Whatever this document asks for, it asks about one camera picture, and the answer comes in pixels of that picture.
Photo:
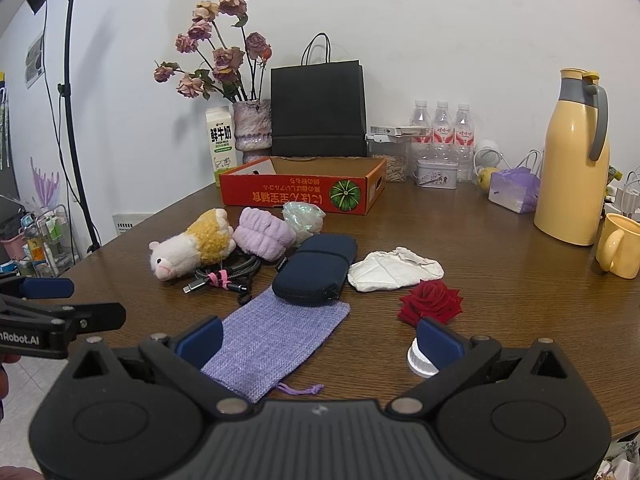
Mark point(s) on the black paper bag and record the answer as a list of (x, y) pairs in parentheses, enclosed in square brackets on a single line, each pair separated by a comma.
[(317, 105)]

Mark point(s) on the yellow thermos jug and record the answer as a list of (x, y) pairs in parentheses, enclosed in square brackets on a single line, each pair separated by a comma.
[(570, 185)]

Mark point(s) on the navy blue pouch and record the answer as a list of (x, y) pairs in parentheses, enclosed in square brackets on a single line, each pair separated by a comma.
[(310, 270)]

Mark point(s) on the wall poster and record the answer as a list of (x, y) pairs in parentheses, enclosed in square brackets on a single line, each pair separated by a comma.
[(35, 62)]

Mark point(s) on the white wall vent plate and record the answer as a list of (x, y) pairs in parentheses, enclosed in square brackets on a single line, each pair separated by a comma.
[(130, 222)]

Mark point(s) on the white milk carton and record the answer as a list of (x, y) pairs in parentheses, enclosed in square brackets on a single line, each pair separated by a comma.
[(220, 145)]

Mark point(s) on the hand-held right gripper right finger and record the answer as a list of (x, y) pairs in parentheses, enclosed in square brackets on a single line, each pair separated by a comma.
[(440, 342)]

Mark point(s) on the flat white carton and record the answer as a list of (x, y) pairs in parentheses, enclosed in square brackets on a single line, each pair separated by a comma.
[(400, 131)]

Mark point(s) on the iridescent plastic bag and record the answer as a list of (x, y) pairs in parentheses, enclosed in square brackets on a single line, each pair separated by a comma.
[(305, 220)]

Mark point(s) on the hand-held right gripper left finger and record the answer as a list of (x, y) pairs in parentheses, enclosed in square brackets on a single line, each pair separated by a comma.
[(200, 342)]

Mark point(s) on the white crumpled cloth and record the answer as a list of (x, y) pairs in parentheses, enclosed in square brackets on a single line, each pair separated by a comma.
[(390, 272)]

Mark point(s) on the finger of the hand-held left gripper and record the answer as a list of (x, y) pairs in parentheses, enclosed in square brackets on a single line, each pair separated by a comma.
[(47, 288), (95, 316)]

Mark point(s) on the person's left hand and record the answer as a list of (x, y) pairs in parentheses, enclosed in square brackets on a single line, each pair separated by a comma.
[(2, 385)]

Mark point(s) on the dried pink rose bouquet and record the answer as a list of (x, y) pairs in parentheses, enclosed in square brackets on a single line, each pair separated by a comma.
[(225, 60)]

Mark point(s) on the purple floral decoration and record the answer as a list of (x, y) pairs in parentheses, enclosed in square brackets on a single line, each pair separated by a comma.
[(45, 185)]

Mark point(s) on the yellow mug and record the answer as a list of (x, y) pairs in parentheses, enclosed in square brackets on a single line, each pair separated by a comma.
[(622, 245)]

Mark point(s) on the red cardboard box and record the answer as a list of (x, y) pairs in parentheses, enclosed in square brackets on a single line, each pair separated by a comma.
[(280, 192)]

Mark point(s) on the small white fan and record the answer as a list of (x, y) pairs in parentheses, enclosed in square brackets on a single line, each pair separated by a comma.
[(485, 155)]

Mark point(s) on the purple fuzzy headband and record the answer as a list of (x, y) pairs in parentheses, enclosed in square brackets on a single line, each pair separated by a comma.
[(260, 235)]

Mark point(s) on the purple tissue pack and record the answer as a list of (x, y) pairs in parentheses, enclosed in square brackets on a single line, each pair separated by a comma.
[(515, 190)]

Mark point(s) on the yellow pear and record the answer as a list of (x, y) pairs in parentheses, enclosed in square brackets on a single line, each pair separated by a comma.
[(486, 180)]

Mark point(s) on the clear container of oats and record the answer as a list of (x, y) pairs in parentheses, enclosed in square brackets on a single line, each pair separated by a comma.
[(397, 167)]

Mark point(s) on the white printed tin box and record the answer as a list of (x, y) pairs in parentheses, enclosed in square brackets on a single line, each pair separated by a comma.
[(435, 177)]

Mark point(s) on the white bottle cap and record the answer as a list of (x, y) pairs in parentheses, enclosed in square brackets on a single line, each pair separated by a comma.
[(417, 362)]

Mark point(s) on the white and yellow plush toy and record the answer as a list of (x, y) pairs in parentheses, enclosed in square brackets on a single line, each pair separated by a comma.
[(190, 245)]

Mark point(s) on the white power adapter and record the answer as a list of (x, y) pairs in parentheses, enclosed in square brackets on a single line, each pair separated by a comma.
[(631, 200)]

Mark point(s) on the red rose flower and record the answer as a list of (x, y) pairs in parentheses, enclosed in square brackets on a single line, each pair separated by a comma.
[(430, 300)]

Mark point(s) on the purple glass vase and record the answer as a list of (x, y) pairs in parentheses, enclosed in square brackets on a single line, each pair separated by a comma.
[(252, 125)]

